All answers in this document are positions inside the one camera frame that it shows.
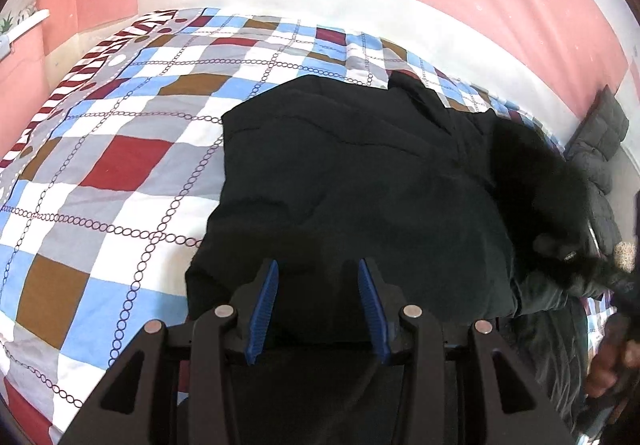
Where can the pink storage box white lid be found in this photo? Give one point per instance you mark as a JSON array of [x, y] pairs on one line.
[[22, 32]]

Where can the person's right hand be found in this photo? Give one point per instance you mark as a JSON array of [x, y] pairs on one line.
[[605, 360]]

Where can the cream knitted pillow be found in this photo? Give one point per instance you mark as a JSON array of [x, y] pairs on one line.
[[625, 256]]

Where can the black coat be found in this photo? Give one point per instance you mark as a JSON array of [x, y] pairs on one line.
[[360, 185]]

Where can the checkered bed sheet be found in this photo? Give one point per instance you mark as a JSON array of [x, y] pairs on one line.
[[130, 185]]

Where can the grey quilted cushion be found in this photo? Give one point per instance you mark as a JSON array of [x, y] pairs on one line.
[[597, 145]]

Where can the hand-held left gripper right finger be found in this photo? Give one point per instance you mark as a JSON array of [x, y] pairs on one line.
[[374, 320]]

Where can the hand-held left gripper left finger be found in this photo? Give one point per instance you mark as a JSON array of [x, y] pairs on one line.
[[261, 320]]

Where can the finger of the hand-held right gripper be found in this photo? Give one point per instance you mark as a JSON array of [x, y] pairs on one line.
[[625, 287]]

